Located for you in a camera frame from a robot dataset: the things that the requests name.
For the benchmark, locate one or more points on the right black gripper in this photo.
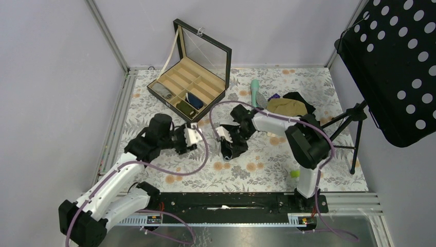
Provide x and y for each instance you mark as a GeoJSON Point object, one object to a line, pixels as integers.
{"type": "Point", "coordinates": [242, 146]}

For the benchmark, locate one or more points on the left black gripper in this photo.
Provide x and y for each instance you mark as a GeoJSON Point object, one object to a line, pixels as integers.
{"type": "Point", "coordinates": [184, 148]}

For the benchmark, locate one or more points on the navy blue white-trimmed underwear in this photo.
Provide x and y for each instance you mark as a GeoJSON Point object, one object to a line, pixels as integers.
{"type": "Point", "coordinates": [194, 101]}

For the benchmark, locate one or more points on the black white-trimmed boxer briefs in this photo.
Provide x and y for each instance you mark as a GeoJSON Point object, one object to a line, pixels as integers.
{"type": "Point", "coordinates": [233, 149]}

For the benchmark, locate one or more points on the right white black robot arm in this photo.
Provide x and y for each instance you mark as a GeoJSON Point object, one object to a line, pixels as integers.
{"type": "Point", "coordinates": [309, 144]}

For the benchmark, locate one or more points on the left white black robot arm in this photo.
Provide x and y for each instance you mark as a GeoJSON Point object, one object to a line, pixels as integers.
{"type": "Point", "coordinates": [87, 220]}

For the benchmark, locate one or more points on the floral patterned table mat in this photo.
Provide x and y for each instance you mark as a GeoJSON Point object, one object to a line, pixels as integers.
{"type": "Point", "coordinates": [267, 163]}

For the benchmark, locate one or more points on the dark rolled item in box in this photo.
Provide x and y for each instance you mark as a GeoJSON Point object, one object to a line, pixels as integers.
{"type": "Point", "coordinates": [186, 109]}

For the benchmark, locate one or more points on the grey striped cloth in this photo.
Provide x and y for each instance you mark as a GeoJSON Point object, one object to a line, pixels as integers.
{"type": "Point", "coordinates": [261, 100]}

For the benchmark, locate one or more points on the mint green rolled cloth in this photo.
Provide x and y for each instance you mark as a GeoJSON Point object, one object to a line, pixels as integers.
{"type": "Point", "coordinates": [254, 88]}

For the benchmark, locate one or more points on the purple small cloth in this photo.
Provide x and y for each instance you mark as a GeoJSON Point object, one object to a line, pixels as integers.
{"type": "Point", "coordinates": [274, 96]}

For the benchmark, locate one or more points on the grey rolled item in box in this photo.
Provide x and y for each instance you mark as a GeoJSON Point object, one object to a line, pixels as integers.
{"type": "Point", "coordinates": [162, 91]}

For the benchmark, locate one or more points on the tan beige cloth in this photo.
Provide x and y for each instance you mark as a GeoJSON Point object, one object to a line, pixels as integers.
{"type": "Point", "coordinates": [286, 107]}

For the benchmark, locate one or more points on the black wooden compartment box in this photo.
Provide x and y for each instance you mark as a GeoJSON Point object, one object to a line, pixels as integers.
{"type": "Point", "coordinates": [203, 69]}

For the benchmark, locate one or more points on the green small block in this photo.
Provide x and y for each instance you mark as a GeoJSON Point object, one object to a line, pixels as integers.
{"type": "Point", "coordinates": [294, 174]}

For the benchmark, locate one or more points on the black cloth pile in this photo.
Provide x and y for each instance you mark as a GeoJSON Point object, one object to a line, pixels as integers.
{"type": "Point", "coordinates": [303, 102]}

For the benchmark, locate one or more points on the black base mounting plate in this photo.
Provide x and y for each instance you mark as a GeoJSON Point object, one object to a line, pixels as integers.
{"type": "Point", "coordinates": [234, 207]}

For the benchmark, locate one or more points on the black perforated panel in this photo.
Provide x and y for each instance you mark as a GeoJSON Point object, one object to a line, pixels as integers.
{"type": "Point", "coordinates": [390, 54]}

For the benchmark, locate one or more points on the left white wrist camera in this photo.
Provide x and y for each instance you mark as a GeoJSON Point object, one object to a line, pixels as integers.
{"type": "Point", "coordinates": [193, 134]}

